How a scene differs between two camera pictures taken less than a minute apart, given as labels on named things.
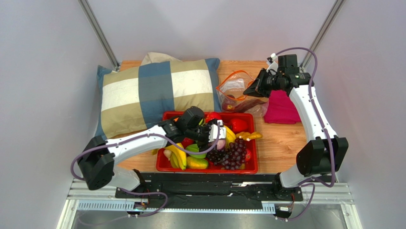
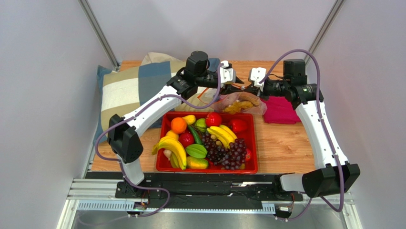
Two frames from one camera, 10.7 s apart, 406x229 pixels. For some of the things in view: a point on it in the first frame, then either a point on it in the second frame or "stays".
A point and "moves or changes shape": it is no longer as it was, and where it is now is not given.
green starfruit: x=195 y=148 stays
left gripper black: x=208 y=127 -> x=236 y=80
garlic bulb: x=167 y=153 stays
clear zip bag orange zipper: x=231 y=98 moves or changes shape
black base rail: x=223 y=191 stays
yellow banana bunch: x=178 y=157 stays
